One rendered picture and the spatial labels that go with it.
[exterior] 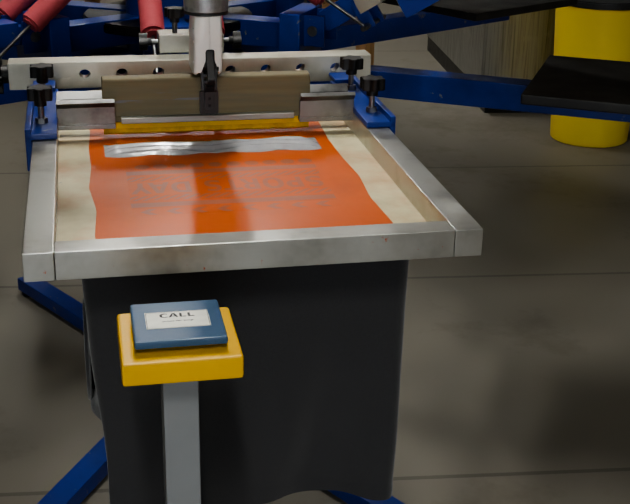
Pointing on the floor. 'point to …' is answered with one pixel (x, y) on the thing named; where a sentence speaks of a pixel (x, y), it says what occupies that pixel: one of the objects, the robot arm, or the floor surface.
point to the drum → (613, 25)
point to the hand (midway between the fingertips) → (207, 99)
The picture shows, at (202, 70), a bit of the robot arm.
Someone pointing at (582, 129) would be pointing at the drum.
